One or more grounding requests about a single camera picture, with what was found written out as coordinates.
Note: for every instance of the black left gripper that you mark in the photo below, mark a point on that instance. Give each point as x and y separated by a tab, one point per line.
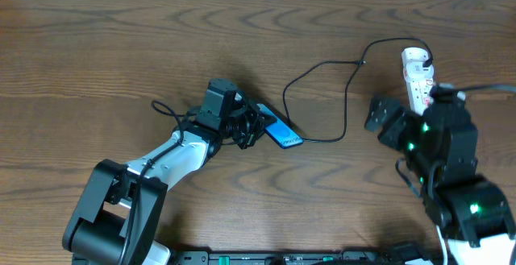
253	127

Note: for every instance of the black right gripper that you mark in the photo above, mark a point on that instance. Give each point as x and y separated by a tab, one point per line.
392	124

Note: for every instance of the blue Samsung Galaxy smartphone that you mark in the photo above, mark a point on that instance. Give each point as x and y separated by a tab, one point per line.
279	132

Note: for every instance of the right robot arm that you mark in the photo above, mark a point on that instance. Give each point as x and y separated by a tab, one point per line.
472	216

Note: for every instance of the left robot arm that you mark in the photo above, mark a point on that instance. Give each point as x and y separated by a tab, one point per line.
117	215

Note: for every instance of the white charger adapter plug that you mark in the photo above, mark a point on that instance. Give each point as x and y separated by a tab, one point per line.
411	55

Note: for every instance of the white power strip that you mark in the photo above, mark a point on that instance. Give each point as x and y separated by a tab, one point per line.
419	82

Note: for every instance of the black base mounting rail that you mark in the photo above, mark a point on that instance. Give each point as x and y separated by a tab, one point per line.
296	258

